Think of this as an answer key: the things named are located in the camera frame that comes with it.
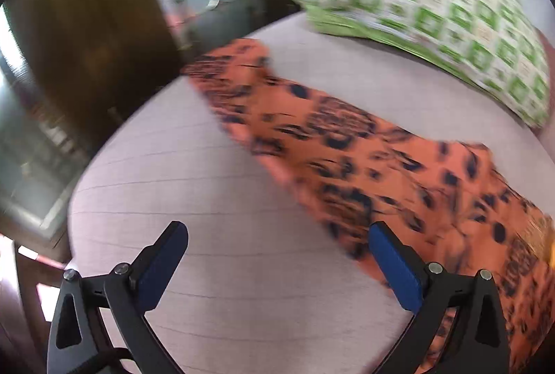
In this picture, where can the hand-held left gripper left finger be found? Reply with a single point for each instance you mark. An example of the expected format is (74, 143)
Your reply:
(159, 267)

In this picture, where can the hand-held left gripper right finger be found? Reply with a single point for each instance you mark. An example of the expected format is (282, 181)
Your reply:
(396, 265)

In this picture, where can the orange floral cloth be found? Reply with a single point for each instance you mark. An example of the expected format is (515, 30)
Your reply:
(347, 166)

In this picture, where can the pink quilted sofa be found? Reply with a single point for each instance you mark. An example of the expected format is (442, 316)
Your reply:
(203, 183)

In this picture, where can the green checkered pillow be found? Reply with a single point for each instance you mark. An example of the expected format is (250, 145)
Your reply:
(438, 9)

